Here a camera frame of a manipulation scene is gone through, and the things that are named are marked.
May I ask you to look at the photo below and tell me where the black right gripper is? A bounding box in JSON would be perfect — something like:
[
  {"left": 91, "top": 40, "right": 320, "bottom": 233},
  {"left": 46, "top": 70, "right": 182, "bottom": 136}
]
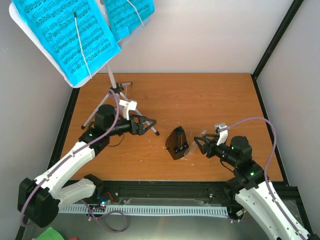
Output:
[{"left": 194, "top": 133, "right": 239, "bottom": 168}]

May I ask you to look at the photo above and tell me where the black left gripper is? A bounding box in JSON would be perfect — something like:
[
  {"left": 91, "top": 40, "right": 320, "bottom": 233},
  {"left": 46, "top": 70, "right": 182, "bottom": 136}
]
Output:
[{"left": 107, "top": 113, "right": 157, "bottom": 136}]

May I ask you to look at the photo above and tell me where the black metronome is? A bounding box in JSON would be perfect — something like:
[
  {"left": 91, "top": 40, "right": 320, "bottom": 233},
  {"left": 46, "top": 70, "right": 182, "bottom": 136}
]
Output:
[{"left": 165, "top": 126, "right": 189, "bottom": 160}]

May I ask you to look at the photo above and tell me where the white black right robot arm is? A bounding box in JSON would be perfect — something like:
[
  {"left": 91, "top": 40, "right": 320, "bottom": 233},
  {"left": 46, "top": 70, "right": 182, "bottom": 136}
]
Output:
[{"left": 193, "top": 123, "right": 319, "bottom": 240}]

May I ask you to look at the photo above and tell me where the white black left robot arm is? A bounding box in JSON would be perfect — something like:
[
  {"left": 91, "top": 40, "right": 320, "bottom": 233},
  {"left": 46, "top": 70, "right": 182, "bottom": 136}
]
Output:
[{"left": 17, "top": 104, "right": 157, "bottom": 228}]

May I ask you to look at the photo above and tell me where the right blue sheet music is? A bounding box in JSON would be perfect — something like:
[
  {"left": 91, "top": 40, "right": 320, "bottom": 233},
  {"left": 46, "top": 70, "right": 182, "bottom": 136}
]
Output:
[{"left": 104, "top": 0, "right": 155, "bottom": 41}]

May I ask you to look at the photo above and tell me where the blue sheet music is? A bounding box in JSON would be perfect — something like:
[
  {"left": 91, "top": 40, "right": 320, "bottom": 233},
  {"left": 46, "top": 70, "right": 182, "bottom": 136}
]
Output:
[
  {"left": 12, "top": 0, "right": 121, "bottom": 88},
  {"left": 104, "top": 0, "right": 155, "bottom": 41}
]

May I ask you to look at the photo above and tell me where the left blue sheet music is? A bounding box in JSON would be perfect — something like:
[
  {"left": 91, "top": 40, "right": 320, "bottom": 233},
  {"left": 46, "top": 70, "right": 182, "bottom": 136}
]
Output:
[{"left": 12, "top": 0, "right": 121, "bottom": 88}]

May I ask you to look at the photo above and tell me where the green paper sheet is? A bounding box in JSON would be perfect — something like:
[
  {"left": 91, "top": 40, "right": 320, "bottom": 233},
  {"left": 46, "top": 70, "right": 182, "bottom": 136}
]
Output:
[{"left": 32, "top": 227, "right": 64, "bottom": 240}]

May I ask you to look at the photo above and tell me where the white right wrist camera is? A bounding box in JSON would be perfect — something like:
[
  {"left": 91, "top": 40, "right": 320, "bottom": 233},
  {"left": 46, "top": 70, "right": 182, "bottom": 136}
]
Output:
[{"left": 214, "top": 122, "right": 228, "bottom": 146}]

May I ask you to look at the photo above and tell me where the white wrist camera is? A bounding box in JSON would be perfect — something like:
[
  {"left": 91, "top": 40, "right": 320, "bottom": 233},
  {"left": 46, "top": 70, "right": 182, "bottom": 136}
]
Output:
[
  {"left": 119, "top": 99, "right": 138, "bottom": 120},
  {"left": 214, "top": 122, "right": 228, "bottom": 146}
]

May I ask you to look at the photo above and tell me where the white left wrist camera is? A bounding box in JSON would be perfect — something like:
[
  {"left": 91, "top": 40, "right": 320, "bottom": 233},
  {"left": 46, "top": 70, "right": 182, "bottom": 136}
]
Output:
[{"left": 119, "top": 99, "right": 138, "bottom": 120}]

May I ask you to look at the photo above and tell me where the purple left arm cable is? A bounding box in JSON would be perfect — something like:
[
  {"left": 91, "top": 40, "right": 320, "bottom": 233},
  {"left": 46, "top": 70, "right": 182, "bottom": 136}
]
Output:
[{"left": 19, "top": 88, "right": 121, "bottom": 227}]

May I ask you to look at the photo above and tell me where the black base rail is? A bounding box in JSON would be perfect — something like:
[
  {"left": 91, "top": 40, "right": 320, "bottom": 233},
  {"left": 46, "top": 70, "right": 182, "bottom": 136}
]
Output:
[{"left": 84, "top": 180, "right": 238, "bottom": 206}]

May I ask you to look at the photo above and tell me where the light blue cable duct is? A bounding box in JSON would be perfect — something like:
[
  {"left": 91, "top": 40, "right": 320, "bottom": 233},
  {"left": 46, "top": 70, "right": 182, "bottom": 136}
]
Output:
[{"left": 58, "top": 204, "right": 230, "bottom": 218}]

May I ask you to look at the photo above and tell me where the black right frame post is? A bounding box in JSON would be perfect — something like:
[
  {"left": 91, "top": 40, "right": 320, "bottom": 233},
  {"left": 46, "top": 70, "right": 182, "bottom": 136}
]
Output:
[{"left": 251, "top": 0, "right": 305, "bottom": 78}]

